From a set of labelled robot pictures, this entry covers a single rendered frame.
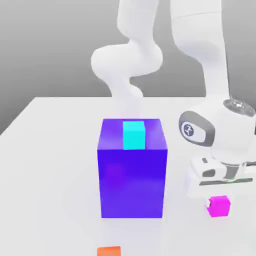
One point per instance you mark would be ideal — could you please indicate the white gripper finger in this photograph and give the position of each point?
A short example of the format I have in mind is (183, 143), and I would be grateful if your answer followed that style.
(208, 203)

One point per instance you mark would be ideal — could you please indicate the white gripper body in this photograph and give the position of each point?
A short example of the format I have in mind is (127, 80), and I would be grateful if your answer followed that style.
(224, 190)

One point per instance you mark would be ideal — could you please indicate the small magenta cube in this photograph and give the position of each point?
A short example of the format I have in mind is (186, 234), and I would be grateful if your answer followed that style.
(220, 207)

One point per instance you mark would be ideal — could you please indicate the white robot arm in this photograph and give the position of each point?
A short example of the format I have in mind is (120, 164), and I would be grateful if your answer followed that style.
(128, 60)

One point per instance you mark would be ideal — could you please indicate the small cyan cube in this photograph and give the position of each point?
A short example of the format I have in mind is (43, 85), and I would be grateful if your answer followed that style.
(134, 136)

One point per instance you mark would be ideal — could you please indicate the small orange cube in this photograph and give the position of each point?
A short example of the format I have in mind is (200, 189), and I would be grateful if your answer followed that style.
(109, 251)

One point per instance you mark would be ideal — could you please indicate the large purple box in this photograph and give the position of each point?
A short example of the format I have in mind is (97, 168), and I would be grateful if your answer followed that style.
(132, 184)

